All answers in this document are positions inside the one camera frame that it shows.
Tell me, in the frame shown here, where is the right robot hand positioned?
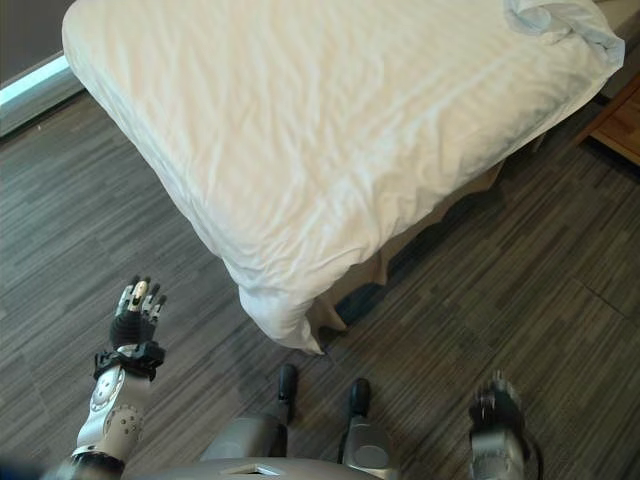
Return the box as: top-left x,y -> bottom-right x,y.
468,370 -> 526,437

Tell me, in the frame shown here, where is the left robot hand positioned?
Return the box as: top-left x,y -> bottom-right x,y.
109,274 -> 169,350

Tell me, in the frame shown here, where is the silver right robot leg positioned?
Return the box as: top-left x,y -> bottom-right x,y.
339,377 -> 394,469

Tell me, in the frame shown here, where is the silver robot leg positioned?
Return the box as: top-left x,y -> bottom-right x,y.
199,363 -> 300,464
339,377 -> 394,469

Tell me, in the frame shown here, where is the silver left robot leg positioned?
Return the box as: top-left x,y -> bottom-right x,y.
199,363 -> 300,464

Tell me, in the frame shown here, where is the silver robot torso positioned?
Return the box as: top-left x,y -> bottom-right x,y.
159,457 -> 401,480

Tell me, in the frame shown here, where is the white duvet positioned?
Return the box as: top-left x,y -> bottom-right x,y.
61,0 -> 627,356

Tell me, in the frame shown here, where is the white baseboard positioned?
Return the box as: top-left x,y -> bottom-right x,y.
0,54 -> 74,109

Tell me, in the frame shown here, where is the wooden nightstand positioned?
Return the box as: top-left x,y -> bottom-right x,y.
574,74 -> 640,166

